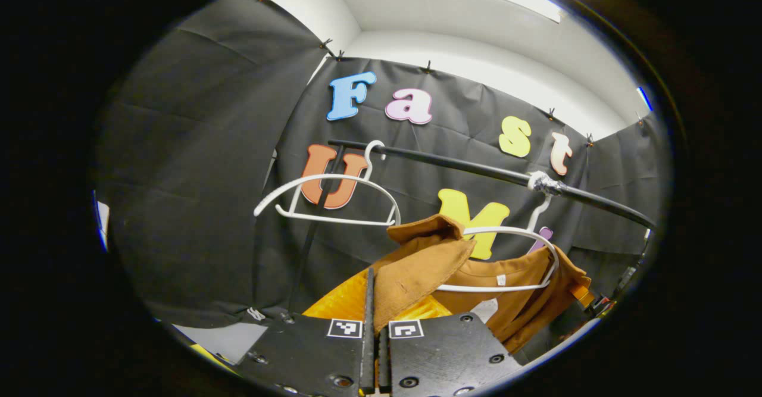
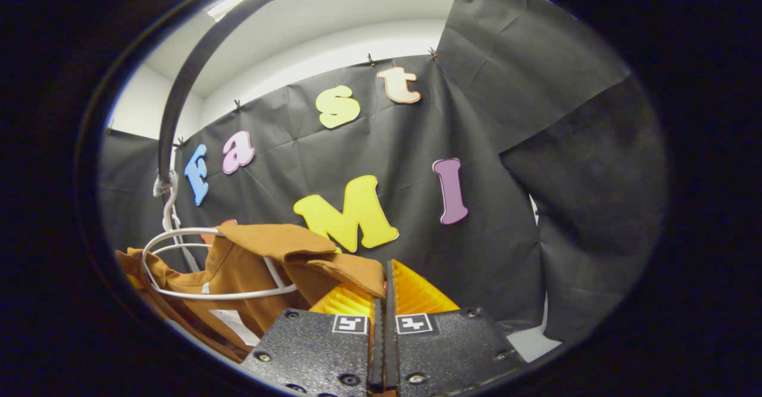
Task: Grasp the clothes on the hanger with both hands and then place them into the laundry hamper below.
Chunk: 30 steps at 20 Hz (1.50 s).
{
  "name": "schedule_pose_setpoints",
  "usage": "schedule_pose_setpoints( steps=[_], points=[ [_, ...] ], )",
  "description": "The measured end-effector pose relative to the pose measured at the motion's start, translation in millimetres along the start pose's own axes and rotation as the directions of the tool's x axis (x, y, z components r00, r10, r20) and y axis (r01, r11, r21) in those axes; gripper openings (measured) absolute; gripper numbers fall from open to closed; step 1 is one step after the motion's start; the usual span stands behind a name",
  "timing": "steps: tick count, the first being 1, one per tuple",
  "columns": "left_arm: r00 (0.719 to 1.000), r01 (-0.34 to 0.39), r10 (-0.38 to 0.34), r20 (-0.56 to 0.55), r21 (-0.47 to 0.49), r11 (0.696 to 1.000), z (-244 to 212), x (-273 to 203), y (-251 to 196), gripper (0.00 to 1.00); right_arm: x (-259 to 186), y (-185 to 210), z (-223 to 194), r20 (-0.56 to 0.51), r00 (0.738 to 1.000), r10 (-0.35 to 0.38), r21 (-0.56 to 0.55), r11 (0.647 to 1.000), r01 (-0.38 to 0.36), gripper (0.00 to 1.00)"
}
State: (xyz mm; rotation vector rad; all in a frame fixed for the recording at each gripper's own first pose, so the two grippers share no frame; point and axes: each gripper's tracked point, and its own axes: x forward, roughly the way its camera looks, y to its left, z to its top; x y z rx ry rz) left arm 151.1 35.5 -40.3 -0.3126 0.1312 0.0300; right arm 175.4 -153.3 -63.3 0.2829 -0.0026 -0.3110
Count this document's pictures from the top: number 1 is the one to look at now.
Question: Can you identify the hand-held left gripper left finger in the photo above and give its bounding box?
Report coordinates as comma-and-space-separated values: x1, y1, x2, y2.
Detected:
235, 267, 376, 396

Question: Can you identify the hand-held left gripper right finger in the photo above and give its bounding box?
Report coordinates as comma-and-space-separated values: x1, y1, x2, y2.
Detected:
378, 296, 526, 396

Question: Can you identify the brown shirt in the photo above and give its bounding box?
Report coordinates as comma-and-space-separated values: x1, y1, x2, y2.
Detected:
372, 214, 593, 356

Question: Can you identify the white plastic hanger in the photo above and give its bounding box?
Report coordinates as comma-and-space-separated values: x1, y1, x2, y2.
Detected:
436, 195, 560, 293
254, 140, 401, 227

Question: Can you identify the black clothes rack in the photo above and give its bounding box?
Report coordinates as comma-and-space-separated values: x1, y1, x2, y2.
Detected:
285, 139, 657, 320

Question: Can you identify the silver tape wrap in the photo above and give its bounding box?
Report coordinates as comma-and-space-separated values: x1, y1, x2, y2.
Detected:
527, 171, 563, 196

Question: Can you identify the row of small cloth clips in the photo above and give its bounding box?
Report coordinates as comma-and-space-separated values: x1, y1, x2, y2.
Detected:
260, 0, 645, 148

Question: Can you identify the white printed panel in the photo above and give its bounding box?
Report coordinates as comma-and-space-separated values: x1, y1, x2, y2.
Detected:
94, 192, 112, 254

